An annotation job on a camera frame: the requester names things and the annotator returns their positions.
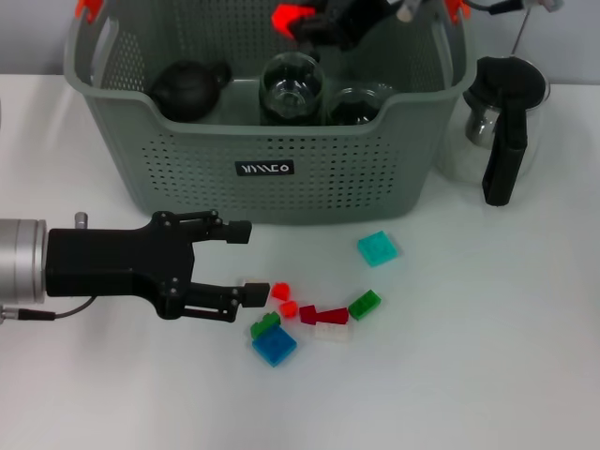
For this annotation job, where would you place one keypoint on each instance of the round glass jar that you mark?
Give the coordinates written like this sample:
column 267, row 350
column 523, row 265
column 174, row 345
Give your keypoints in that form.
column 290, row 70

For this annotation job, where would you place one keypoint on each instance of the grey-green perforated storage bin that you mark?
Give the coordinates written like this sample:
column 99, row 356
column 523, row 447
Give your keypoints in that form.
column 197, row 154

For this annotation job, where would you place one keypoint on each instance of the small red toy brick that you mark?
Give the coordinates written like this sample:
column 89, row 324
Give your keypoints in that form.
column 289, row 309
column 281, row 291

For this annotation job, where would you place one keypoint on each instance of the black bin logo label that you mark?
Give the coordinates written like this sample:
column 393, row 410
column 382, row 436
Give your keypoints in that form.
column 265, row 169

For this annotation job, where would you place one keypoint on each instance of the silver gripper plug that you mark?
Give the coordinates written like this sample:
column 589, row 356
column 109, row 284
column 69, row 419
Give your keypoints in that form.
column 406, row 11
column 81, row 220

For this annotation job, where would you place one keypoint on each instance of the green rectangular toy brick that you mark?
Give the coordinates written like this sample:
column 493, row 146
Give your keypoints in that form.
column 364, row 305

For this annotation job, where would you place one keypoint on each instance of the black clay teapot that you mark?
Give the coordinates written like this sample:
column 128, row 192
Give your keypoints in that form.
column 185, row 94

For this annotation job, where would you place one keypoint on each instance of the small green toy brick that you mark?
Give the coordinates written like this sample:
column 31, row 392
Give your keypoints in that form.
column 262, row 324

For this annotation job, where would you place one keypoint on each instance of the dark red toy brick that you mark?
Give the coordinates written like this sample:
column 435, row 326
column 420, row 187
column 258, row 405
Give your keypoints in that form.
column 328, row 315

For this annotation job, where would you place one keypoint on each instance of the teal square toy brick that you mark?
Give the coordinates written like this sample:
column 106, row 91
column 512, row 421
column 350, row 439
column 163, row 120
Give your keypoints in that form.
column 377, row 248

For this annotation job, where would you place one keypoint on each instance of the bright red slope brick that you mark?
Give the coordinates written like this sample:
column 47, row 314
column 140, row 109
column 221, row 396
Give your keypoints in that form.
column 283, row 19

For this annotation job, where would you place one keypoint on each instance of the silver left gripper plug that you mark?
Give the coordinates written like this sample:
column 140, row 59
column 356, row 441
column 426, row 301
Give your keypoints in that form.
column 81, row 220

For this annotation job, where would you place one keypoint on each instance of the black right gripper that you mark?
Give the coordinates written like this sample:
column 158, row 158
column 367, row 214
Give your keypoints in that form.
column 361, row 19

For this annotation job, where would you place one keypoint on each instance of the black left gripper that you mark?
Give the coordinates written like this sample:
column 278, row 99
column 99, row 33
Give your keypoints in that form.
column 108, row 262

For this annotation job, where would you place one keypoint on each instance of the white two-stud toy brick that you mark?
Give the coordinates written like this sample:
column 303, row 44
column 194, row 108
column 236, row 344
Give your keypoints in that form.
column 333, row 333

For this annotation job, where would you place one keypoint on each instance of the small white toy brick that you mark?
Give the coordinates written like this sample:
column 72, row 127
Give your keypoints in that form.
column 250, row 280

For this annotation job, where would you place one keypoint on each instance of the blue square toy brick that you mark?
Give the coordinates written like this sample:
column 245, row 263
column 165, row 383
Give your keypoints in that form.
column 274, row 347

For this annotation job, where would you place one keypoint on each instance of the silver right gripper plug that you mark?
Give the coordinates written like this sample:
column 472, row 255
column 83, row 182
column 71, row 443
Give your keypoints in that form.
column 406, row 11

